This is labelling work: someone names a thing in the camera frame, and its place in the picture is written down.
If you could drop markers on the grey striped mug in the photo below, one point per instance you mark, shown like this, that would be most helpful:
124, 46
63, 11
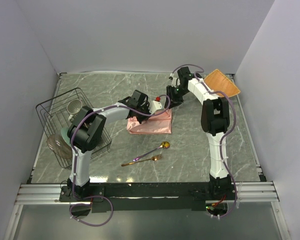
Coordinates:
73, 108

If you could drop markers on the pink satin napkin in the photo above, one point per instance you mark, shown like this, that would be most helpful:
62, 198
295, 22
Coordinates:
156, 125

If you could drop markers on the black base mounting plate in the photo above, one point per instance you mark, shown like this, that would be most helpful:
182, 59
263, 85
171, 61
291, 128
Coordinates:
137, 196

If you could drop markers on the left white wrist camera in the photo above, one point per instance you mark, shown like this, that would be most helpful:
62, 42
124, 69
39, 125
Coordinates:
155, 106

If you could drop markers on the aluminium rail frame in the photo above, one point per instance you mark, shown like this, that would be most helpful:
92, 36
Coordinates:
49, 194

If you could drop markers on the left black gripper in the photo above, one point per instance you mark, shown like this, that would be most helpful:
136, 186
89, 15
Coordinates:
141, 119

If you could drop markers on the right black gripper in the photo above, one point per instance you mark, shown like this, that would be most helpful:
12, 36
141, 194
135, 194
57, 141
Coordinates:
174, 101

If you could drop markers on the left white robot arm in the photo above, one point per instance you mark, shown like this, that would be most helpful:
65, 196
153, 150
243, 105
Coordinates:
86, 131

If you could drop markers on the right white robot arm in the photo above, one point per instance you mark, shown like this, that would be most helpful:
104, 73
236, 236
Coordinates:
215, 121

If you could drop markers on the black wire dish rack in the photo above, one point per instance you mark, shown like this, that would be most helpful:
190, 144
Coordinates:
53, 117

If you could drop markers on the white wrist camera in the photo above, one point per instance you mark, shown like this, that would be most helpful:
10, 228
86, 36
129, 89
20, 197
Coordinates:
155, 106
175, 81

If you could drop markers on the clear glass bowl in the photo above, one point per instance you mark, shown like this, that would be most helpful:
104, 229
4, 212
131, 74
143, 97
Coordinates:
58, 145

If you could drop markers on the rose gold fork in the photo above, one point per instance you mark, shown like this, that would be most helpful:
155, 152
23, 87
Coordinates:
153, 158

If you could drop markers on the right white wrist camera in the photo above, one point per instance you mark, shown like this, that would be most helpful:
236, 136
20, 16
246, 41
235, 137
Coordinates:
175, 81

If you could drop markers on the teal green bowl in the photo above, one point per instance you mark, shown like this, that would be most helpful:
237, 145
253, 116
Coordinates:
64, 134

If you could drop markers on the gold spoon with purple handle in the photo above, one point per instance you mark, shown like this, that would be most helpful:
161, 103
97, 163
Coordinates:
163, 145

